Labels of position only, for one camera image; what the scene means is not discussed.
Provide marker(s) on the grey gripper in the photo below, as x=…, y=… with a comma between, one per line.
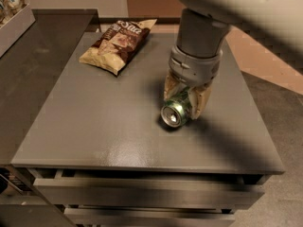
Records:
x=193, y=69

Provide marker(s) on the dark side counter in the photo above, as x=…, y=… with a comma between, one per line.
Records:
x=28, y=72

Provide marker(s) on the grey snack box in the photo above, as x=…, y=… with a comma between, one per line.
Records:
x=16, y=17

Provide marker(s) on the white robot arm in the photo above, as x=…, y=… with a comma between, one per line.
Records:
x=276, y=24

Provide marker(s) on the brown white chip bag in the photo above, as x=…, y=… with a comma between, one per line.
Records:
x=117, y=45

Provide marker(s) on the grey drawer cabinet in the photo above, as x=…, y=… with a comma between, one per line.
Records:
x=95, y=121

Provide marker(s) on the green soda can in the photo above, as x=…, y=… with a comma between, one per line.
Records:
x=176, y=110

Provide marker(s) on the upper grey drawer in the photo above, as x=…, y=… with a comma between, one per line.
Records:
x=150, y=190

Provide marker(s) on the lower grey drawer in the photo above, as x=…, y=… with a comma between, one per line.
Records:
x=140, y=218

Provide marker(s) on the grey drawer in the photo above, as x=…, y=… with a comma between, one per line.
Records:
x=150, y=190
x=140, y=218

